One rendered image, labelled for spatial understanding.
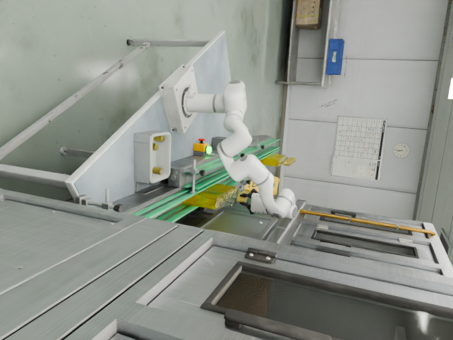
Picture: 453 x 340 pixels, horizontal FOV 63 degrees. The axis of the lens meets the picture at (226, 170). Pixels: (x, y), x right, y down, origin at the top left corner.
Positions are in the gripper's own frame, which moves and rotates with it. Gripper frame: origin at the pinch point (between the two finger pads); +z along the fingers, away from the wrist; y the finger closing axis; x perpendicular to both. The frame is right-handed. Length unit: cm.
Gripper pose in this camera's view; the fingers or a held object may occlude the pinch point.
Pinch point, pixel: (244, 199)
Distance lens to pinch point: 191.4
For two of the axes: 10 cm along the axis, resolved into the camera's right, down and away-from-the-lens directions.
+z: -8.1, -1.6, 5.7
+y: 0.6, -9.8, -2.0
